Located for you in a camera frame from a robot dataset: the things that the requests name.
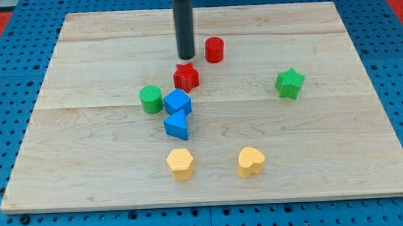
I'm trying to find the yellow heart block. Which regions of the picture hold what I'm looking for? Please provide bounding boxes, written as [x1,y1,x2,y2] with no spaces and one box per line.
[237,146,265,178]

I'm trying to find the red cylinder block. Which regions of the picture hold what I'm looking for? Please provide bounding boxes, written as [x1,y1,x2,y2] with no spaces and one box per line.
[205,36,225,63]

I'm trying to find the blue cube block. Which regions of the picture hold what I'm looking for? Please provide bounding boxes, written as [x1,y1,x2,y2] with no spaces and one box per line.
[163,88,192,116]

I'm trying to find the green star block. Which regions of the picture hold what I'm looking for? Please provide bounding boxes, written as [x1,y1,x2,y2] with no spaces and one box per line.
[274,68,305,99]

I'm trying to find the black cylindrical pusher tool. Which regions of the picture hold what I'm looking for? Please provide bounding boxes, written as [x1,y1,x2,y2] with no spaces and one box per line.
[172,0,195,61]

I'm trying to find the light wooden board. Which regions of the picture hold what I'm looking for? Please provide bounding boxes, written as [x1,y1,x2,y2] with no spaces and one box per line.
[1,2,403,214]

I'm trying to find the red star block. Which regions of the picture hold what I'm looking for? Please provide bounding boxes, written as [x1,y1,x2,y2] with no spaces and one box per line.
[173,63,199,93]

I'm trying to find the blue triangle block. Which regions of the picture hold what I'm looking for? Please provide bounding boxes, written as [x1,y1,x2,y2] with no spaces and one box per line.
[163,110,189,140]

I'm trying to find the green cylinder block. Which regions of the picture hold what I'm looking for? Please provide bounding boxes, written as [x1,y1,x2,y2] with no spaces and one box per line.
[140,84,163,114]

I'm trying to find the yellow hexagon block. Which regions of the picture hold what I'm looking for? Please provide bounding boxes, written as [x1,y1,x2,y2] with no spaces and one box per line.
[166,148,195,181]

